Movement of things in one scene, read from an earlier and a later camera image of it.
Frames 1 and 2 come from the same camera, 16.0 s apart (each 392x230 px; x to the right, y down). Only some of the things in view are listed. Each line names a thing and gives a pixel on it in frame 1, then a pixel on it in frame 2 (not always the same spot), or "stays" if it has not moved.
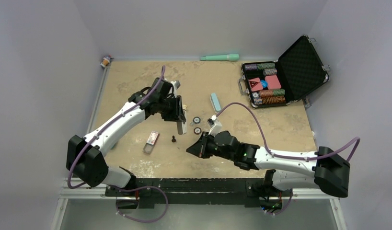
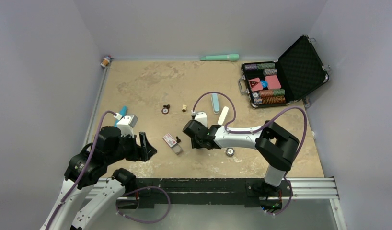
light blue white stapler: x=215 y=103 stays
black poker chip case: x=297 y=73 stays
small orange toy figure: x=106 y=60 stays
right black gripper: x=200 y=148 to x=195 y=144
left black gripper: x=175 y=115 to x=143 y=153
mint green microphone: x=230 y=57 stays
